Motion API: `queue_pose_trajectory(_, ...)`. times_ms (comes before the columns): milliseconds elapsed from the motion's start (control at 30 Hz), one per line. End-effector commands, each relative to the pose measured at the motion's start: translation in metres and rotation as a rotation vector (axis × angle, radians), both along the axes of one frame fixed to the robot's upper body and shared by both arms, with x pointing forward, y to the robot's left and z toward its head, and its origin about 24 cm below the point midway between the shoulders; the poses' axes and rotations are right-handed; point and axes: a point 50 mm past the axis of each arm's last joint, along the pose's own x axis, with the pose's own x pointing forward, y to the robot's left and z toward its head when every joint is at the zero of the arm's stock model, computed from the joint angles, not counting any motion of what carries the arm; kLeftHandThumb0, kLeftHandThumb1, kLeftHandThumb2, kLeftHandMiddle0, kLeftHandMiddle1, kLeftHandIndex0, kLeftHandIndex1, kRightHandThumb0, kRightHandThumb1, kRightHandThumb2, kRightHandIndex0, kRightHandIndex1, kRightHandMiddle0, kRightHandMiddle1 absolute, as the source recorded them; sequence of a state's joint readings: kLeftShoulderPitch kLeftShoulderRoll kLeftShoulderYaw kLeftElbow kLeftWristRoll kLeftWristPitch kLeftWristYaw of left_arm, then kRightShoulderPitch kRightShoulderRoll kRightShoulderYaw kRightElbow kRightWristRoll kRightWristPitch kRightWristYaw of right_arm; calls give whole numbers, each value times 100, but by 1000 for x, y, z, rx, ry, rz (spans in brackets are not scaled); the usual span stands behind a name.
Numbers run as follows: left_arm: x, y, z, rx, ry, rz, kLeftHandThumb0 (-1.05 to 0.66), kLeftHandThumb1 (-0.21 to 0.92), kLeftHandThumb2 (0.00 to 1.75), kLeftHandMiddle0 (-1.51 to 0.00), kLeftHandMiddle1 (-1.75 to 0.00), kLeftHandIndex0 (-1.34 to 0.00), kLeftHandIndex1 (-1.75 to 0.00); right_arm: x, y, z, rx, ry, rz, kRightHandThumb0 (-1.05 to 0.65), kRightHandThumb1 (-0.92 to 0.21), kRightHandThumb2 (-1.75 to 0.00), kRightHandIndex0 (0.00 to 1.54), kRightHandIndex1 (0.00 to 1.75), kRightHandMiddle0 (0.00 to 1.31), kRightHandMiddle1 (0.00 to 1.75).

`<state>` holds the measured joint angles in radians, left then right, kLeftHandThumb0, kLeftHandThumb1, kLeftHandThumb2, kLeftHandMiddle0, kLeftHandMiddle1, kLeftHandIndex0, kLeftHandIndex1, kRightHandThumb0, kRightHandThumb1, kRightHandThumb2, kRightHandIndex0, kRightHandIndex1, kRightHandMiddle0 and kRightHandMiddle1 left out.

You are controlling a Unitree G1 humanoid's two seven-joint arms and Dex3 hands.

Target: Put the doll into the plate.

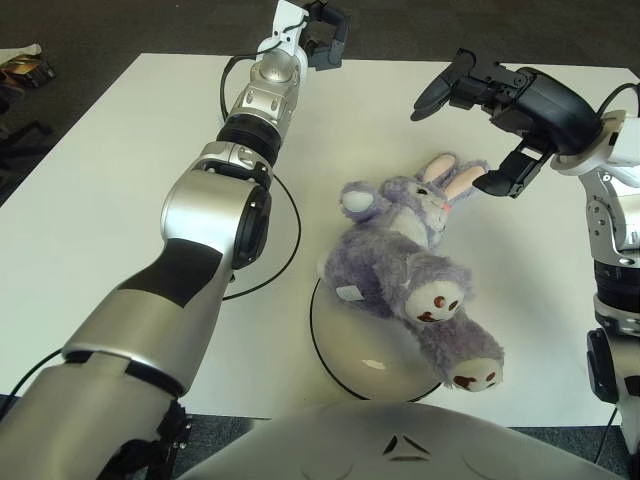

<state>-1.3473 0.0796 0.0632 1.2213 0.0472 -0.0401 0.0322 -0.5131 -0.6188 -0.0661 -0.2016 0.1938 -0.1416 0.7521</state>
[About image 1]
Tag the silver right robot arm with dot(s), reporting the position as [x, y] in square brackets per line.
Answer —
[615, 240]

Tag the purple plush bunny doll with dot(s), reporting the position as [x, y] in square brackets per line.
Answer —
[400, 265]

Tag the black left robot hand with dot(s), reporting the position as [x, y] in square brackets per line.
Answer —
[327, 45]

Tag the white paper sheet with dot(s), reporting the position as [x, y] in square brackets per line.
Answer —
[15, 51]

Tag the white plate with black rim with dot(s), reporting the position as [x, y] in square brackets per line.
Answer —
[360, 365]

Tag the dark box with gold print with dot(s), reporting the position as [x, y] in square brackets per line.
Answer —
[25, 75]

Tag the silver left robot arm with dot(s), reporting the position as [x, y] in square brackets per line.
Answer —
[200, 225]

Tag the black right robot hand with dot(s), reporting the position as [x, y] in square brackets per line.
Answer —
[545, 110]

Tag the grey robot torso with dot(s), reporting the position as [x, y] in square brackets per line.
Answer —
[350, 440]

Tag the black office chair base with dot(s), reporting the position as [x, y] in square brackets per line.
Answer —
[20, 140]

